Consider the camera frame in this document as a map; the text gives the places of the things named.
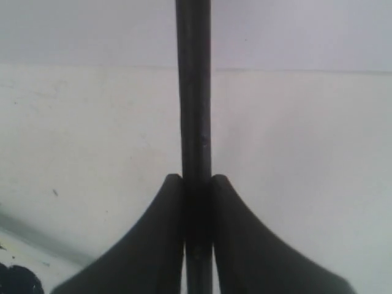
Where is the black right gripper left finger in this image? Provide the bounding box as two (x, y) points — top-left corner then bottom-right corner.
(53, 174), (184, 293)

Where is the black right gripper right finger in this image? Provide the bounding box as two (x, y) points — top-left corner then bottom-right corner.
(210, 175), (354, 294)

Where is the black paint brush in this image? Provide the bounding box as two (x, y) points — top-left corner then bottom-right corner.
(176, 1), (213, 293)

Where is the clear plastic tray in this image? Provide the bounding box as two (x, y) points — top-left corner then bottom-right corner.
(1, 208), (94, 293)

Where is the dark blue paint blob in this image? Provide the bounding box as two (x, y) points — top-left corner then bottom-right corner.
(0, 264), (45, 294)

